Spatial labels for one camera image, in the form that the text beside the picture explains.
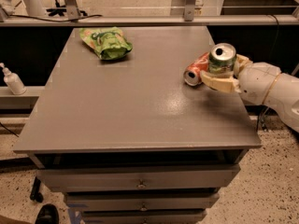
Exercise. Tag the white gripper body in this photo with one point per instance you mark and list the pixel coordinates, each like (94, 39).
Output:
(256, 80)

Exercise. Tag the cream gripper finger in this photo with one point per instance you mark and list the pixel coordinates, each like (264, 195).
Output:
(241, 62)
(224, 82)

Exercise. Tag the green soda can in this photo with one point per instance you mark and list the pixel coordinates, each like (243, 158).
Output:
(221, 59)

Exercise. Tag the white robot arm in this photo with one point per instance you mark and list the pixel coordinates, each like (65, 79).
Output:
(283, 97)

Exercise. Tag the red coke can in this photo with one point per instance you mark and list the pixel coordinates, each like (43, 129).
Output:
(192, 72)

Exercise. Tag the grey drawer cabinet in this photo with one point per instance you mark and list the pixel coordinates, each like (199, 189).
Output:
(137, 112)

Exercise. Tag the green chip bag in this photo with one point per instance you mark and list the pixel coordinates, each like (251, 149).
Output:
(107, 43)

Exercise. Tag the bottom grey drawer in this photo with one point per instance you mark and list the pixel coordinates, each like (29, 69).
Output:
(148, 217)

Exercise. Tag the grey drawer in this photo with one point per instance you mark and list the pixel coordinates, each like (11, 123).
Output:
(148, 217)
(139, 178)
(142, 202)

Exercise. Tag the middle grey drawer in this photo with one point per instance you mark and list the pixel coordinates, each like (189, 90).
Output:
(142, 202)

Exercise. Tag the top grey drawer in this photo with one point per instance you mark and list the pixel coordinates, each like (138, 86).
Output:
(139, 178)

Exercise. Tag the white pump bottle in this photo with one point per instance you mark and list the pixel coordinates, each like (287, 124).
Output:
(13, 81)

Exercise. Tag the black shoe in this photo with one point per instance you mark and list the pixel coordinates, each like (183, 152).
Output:
(48, 214)

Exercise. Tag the black cabinet caster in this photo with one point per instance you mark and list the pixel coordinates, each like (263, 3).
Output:
(35, 194)

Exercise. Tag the grey metal post right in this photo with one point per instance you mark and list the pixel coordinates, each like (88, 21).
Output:
(189, 10)

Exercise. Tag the grey metal post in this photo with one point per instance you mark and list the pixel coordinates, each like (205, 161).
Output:
(189, 10)
(72, 10)

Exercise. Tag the grey metal post left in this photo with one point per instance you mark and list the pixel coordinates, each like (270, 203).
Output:
(72, 10)

